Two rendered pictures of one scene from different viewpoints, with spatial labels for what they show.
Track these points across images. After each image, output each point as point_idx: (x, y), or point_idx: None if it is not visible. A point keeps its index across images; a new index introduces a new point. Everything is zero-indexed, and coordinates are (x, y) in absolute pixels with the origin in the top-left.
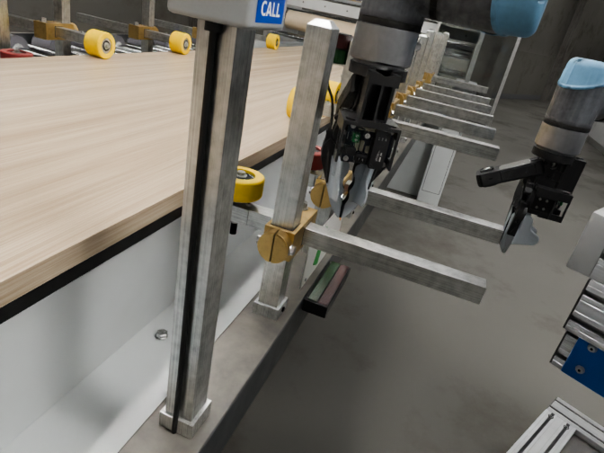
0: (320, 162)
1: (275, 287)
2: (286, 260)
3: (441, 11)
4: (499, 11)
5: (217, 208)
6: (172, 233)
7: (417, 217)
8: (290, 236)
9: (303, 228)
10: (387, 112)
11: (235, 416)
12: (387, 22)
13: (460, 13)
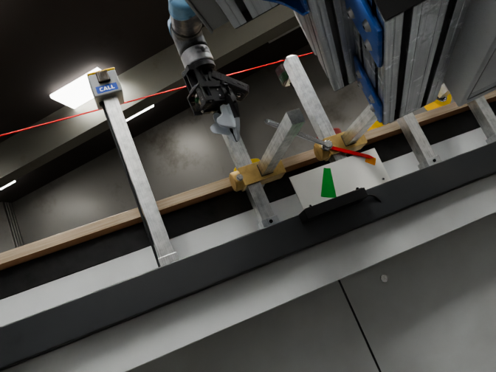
0: None
1: (255, 207)
2: (244, 185)
3: (180, 33)
4: (174, 15)
5: (122, 152)
6: (245, 219)
7: (370, 116)
8: (238, 170)
9: (253, 165)
10: (198, 80)
11: (204, 269)
12: (180, 54)
13: (178, 28)
